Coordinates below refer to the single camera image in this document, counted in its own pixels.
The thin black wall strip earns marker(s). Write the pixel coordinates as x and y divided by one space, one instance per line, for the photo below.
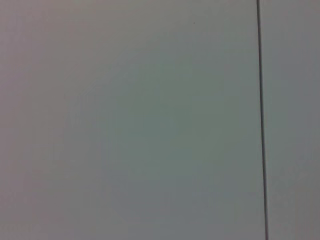
261 120

